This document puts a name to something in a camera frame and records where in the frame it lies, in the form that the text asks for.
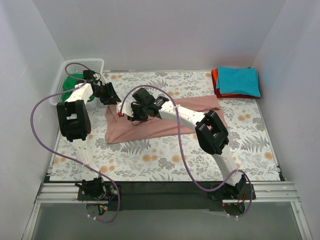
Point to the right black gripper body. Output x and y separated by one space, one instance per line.
136 111

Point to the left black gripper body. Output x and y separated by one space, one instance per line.
107 92

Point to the pink t shirt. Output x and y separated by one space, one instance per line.
120 130

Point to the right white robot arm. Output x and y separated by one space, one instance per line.
212 135

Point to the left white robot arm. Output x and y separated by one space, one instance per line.
75 125

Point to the green t shirt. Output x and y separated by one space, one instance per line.
69 84

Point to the orange folded t shirt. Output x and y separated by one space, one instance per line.
214 74

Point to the blue folded t shirt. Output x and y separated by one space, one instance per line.
238 81

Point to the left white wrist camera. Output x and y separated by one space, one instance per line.
103 80

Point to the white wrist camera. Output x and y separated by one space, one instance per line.
103 80
124 109

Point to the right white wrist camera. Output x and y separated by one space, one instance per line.
124 109

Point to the aluminium rail frame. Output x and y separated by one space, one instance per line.
275 214

